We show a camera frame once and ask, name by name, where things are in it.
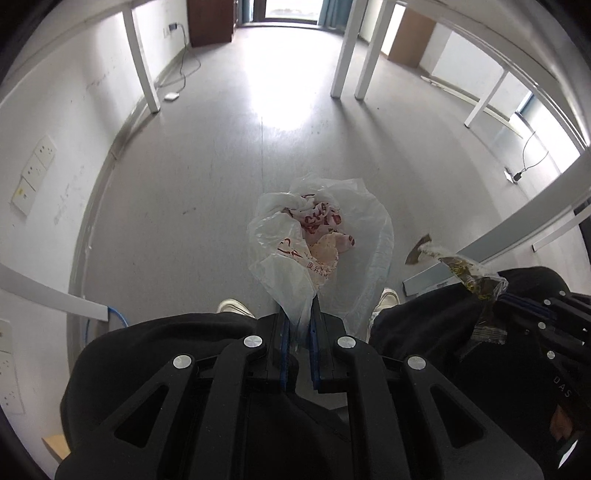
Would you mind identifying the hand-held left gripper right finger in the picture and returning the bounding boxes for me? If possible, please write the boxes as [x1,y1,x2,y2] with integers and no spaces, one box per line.
[310,318,543,480]

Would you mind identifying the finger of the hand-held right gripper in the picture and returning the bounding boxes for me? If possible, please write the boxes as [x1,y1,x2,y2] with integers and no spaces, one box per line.
[496,310,591,370]
[501,290,591,324]

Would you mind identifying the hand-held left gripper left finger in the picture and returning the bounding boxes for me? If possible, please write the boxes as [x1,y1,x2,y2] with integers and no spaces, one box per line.
[55,318,293,480]

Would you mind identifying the white plastic bag red print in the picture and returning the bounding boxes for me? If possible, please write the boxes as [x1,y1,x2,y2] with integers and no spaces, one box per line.
[247,173,394,337]

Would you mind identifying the dark clear snack wrapper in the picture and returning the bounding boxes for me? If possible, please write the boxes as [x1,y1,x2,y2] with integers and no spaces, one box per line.
[405,234,509,344]

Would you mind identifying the person's right hand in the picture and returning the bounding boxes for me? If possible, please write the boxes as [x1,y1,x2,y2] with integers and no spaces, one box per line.
[551,408,580,439]

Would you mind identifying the person's left white shoe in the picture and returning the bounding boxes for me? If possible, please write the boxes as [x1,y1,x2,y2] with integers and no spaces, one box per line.
[217,298,256,319]

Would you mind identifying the person's white shoe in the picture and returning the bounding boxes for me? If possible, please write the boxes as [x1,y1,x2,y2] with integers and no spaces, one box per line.
[217,298,256,319]
[369,287,400,333]

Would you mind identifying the person's right white shoe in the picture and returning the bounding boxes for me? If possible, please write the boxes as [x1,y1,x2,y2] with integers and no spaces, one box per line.
[369,287,400,333]

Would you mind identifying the grey table panel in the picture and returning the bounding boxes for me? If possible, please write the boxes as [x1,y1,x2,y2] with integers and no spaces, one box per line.
[404,185,591,296]

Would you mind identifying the person's black pants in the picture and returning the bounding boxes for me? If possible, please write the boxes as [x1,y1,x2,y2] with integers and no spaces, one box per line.
[60,267,573,480]

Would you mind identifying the white table leg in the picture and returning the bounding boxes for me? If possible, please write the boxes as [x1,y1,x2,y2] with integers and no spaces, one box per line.
[331,0,370,99]
[355,0,397,100]
[122,7,161,113]
[464,69,509,128]

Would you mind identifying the wooden board piece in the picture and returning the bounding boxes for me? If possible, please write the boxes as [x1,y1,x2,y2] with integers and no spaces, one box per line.
[41,434,70,462]

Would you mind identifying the dark brown cabinet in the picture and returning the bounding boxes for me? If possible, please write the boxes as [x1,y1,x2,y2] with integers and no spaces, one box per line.
[187,0,236,47]

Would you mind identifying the window curtain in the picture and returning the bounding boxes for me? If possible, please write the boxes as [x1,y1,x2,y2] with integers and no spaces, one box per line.
[318,0,354,32]

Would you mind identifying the glass balcony door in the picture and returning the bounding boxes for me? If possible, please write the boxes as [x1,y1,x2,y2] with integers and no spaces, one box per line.
[238,0,324,24]

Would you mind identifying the black charger cable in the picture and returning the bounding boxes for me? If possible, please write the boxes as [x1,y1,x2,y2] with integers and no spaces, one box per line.
[504,131,550,183]

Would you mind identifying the black power cable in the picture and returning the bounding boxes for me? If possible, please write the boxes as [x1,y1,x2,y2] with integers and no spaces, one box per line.
[157,23,202,90]

